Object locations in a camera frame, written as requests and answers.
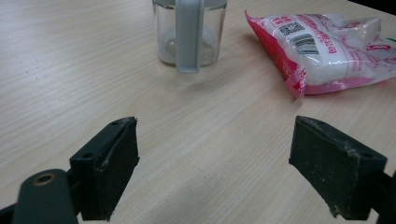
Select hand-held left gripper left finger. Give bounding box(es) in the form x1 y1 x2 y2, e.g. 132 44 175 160
68 116 140 222

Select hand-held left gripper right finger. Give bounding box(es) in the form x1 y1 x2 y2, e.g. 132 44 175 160
288 115 389 221

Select pink and white plastic bag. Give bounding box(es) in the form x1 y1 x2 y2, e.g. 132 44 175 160
244 9 396 100

